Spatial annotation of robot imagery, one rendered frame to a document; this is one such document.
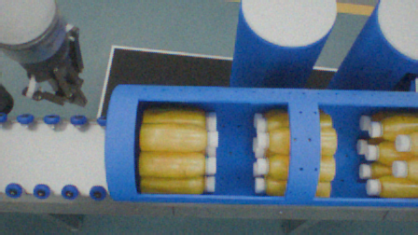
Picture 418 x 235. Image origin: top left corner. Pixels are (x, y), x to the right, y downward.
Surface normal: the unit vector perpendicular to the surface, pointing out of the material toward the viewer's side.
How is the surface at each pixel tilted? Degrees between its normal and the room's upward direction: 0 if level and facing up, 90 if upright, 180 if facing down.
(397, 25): 0
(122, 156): 27
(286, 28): 0
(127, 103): 22
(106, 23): 0
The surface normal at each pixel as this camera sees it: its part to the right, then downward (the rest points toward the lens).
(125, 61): 0.01, -0.35
